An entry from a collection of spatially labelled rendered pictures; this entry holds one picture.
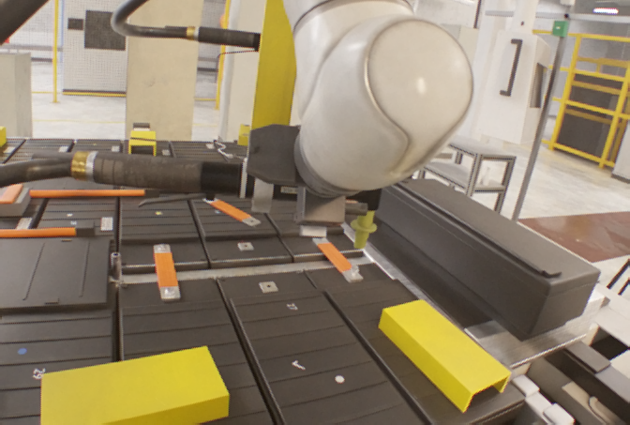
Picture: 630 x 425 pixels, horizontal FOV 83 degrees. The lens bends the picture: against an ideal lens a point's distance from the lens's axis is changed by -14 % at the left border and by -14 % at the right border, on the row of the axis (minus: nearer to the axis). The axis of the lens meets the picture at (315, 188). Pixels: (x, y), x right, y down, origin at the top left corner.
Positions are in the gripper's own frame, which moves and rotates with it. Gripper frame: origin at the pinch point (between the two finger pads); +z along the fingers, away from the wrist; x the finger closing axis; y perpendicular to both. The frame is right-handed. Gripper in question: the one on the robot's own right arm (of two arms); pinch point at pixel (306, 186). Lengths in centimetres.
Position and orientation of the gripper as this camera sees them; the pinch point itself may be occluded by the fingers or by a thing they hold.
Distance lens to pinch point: 59.3
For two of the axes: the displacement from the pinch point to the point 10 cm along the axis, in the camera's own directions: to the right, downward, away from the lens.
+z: -2.0, 1.7, 9.6
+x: 0.5, -9.8, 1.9
